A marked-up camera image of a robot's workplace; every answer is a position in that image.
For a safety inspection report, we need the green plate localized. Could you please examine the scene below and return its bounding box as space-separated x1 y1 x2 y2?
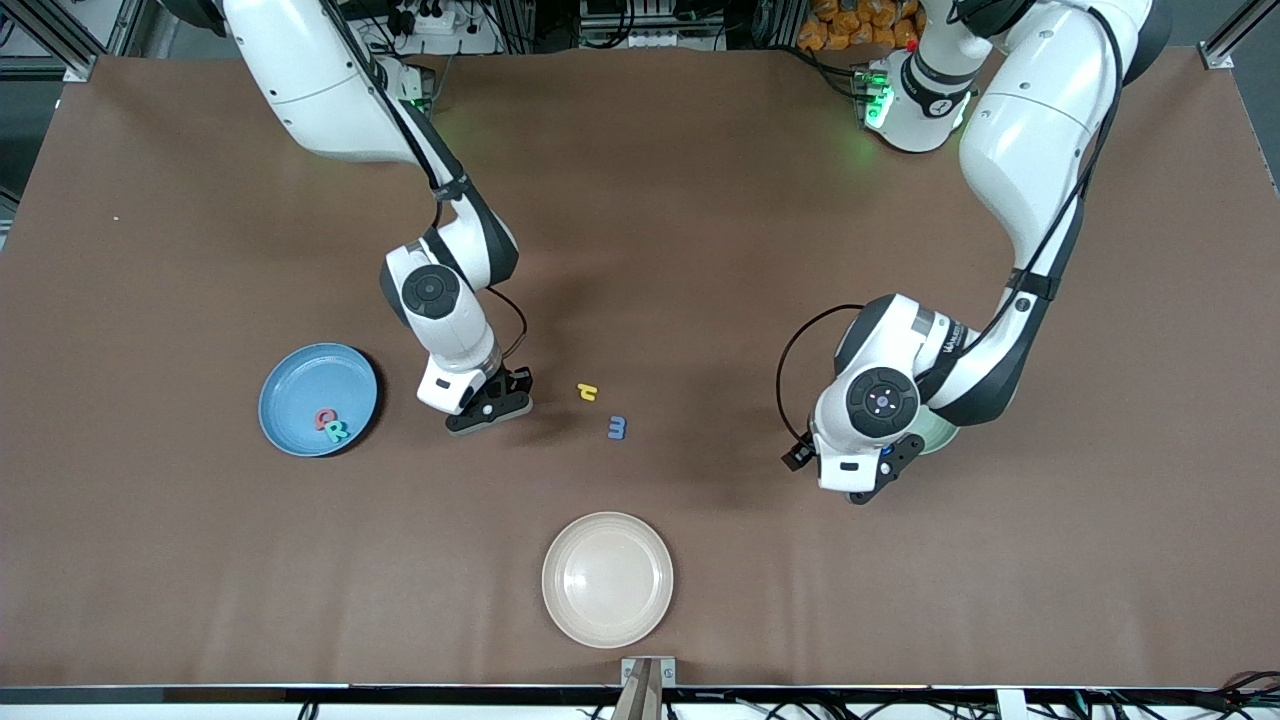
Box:
918 412 964 457

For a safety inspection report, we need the blue plate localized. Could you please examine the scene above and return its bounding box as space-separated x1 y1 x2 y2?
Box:
258 343 380 459

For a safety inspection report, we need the beige plate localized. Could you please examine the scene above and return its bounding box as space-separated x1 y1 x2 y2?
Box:
541 511 675 650

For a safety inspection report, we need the brown table cover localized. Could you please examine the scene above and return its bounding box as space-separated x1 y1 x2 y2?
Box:
0 45 1280 691

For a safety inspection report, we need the long white power strip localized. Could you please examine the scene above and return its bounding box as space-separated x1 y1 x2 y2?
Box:
583 20 726 51

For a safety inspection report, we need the white power strip with plugs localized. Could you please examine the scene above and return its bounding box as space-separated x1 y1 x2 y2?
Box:
395 0 501 56

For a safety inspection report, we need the orange snack bag pile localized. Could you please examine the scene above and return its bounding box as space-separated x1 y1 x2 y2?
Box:
797 0 921 53

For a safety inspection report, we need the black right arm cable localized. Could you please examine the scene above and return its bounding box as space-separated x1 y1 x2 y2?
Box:
330 0 529 366

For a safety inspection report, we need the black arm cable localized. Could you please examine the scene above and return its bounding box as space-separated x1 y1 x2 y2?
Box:
775 5 1126 448
330 0 529 366

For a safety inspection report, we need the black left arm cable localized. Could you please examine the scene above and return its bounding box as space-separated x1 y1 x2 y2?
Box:
775 5 1126 448

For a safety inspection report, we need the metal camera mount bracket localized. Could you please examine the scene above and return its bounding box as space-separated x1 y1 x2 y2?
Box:
612 655 678 720

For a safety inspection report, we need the aluminium frame strut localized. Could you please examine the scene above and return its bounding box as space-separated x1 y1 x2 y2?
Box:
503 0 538 53
760 0 806 49

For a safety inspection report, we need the cable bundle under table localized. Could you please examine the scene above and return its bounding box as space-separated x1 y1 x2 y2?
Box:
590 670 1280 720

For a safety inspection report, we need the aluminium frame post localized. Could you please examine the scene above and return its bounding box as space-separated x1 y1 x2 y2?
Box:
1200 0 1280 71
0 0 111 81

